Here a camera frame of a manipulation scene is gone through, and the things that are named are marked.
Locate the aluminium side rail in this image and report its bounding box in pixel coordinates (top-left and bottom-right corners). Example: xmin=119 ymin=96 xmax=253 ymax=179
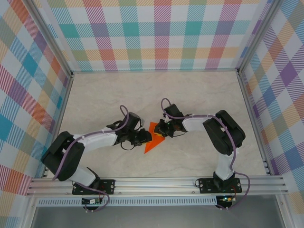
xmin=238 ymin=71 xmax=272 ymax=176
xmin=41 ymin=72 xmax=74 ymax=179

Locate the long aluminium mounting rail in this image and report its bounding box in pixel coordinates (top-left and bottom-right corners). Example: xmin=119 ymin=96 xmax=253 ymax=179
xmin=26 ymin=175 xmax=289 ymax=197

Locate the grey metal panel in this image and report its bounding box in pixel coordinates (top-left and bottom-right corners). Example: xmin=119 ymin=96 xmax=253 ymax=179
xmin=30 ymin=205 xmax=285 ymax=228

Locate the small circuit board green light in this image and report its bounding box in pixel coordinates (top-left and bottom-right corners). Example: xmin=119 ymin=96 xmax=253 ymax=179
xmin=219 ymin=196 xmax=237 ymax=204

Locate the aluminium frame post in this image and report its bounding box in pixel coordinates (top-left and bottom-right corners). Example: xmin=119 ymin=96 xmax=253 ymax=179
xmin=237 ymin=0 xmax=283 ymax=76
xmin=28 ymin=0 xmax=73 ymax=78

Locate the aluminium frame crossbar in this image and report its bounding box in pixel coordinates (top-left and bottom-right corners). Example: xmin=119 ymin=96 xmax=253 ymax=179
xmin=71 ymin=68 xmax=240 ymax=74

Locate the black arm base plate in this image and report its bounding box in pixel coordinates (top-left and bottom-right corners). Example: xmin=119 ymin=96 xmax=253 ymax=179
xmin=199 ymin=177 xmax=242 ymax=194
xmin=72 ymin=179 xmax=116 ymax=195

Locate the black circuit board white label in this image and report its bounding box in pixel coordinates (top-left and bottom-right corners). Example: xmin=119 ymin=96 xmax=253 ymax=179
xmin=81 ymin=197 xmax=103 ymax=205

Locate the purple cable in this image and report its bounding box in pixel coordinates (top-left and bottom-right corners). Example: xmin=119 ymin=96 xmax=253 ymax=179
xmin=52 ymin=104 xmax=131 ymax=213
xmin=160 ymin=97 xmax=252 ymax=211

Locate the slotted grey cable duct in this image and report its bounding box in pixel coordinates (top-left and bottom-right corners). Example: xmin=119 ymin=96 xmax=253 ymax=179
xmin=38 ymin=196 xmax=218 ymax=207

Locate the orange paper sheet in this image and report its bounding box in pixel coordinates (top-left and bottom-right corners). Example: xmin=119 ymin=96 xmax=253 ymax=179
xmin=144 ymin=121 xmax=166 ymax=154

